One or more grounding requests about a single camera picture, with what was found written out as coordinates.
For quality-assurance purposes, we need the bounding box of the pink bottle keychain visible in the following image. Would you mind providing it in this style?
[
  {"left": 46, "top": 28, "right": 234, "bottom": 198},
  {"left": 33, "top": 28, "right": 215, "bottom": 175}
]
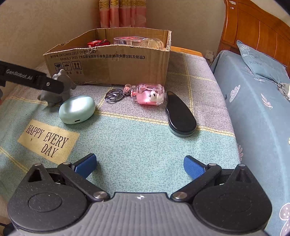
[{"left": 105, "top": 83, "right": 164, "bottom": 107}]

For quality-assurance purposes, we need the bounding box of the wooden table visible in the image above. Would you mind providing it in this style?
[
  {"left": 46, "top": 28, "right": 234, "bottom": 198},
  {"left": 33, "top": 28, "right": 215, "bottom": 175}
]
[{"left": 170, "top": 46, "right": 203, "bottom": 57}]

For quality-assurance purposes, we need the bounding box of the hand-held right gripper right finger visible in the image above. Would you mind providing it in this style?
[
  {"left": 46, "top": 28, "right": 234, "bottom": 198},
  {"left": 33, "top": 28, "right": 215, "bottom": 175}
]
[{"left": 170, "top": 155, "right": 260, "bottom": 202}]

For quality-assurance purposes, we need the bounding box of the brown cardboard box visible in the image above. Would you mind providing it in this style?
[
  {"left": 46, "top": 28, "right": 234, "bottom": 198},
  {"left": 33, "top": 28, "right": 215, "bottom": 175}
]
[{"left": 43, "top": 28, "right": 172, "bottom": 85}]

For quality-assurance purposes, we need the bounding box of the mint green earbuds case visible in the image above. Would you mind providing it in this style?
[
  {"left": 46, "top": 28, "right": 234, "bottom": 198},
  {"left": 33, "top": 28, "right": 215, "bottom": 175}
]
[{"left": 59, "top": 95, "right": 96, "bottom": 124}]

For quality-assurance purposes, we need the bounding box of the crumpled grey cloth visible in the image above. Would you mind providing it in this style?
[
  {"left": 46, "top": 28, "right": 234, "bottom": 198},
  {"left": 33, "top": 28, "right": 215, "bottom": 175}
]
[{"left": 277, "top": 82, "right": 290, "bottom": 101}]

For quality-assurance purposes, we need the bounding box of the grey animal figurine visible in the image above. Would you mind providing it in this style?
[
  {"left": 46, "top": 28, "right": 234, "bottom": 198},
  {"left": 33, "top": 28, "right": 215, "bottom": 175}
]
[{"left": 37, "top": 69, "right": 77, "bottom": 107}]

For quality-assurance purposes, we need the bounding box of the small red box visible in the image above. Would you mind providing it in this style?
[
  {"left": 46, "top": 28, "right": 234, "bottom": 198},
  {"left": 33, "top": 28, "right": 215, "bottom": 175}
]
[{"left": 87, "top": 39, "right": 111, "bottom": 48}]

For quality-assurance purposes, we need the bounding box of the clear container with red lid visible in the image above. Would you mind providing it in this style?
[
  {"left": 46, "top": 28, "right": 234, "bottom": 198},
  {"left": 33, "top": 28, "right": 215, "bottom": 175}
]
[{"left": 113, "top": 36, "right": 145, "bottom": 45}]

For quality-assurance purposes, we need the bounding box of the wooden bed headboard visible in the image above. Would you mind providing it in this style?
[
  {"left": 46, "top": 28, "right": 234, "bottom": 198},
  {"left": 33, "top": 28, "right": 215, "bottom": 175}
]
[{"left": 217, "top": 0, "right": 290, "bottom": 75}]

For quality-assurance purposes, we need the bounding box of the checked green grey blanket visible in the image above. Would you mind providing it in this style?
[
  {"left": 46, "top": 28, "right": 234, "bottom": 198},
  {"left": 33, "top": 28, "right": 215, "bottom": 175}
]
[{"left": 0, "top": 49, "right": 241, "bottom": 205}]

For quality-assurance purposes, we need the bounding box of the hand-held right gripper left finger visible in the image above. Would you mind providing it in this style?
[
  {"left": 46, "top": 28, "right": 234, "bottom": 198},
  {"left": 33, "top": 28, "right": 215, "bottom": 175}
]
[{"left": 17, "top": 153, "right": 110, "bottom": 203}]

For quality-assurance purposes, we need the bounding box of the pink patterned curtain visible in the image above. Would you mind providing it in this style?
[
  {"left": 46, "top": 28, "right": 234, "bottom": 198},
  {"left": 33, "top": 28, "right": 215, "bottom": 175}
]
[{"left": 98, "top": 0, "right": 149, "bottom": 29}]

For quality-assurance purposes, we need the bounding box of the blue floral pillow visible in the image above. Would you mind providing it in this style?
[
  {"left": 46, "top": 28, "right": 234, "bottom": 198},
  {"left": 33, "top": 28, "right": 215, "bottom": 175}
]
[{"left": 236, "top": 40, "right": 290, "bottom": 83}]

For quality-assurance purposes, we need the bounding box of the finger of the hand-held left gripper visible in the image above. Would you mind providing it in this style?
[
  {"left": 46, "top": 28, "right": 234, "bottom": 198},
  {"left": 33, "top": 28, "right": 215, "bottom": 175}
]
[{"left": 34, "top": 75, "right": 65, "bottom": 94}]

